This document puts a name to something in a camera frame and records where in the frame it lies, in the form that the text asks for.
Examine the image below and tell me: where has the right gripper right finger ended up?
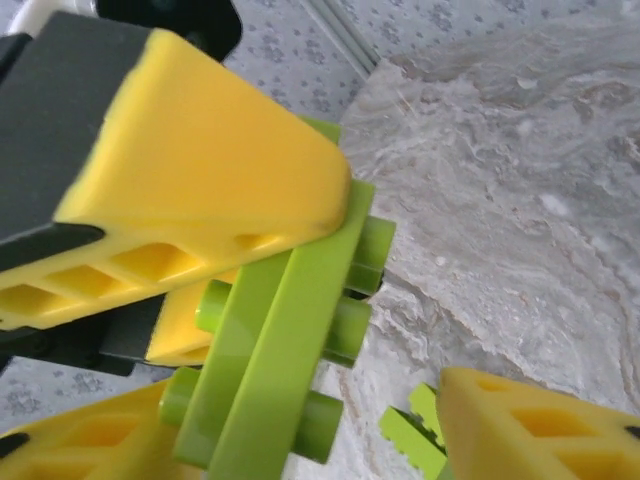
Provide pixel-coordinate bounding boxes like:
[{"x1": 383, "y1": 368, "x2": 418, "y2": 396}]
[{"x1": 436, "y1": 366, "x2": 640, "y2": 480}]

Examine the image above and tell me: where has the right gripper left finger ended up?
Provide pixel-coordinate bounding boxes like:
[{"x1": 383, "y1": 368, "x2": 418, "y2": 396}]
[{"x1": 0, "y1": 379, "x2": 206, "y2": 480}]

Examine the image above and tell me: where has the green lego brick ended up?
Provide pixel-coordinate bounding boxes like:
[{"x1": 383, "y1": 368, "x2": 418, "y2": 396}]
[
  {"x1": 159, "y1": 249, "x2": 291, "y2": 471},
  {"x1": 378, "y1": 382, "x2": 449, "y2": 480},
  {"x1": 207, "y1": 117, "x2": 397, "y2": 480}
]

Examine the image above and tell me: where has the aluminium frame post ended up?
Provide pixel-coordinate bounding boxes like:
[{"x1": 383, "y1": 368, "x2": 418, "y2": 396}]
[{"x1": 304, "y1": 0, "x2": 379, "y2": 71}]

